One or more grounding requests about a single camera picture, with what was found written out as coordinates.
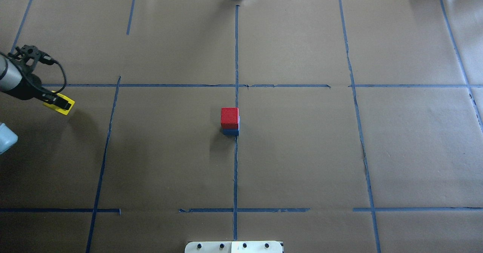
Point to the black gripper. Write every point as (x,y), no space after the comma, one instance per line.
(27,87)

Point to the yellow wooden block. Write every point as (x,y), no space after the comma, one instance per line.
(61,104)

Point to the red wooden block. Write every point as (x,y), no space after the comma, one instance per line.
(230,119)

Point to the blue wooden block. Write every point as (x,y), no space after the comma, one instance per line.
(231,132)

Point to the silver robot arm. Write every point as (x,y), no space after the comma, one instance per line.
(8,66)

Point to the white pillar with base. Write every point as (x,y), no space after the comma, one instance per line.
(234,247)

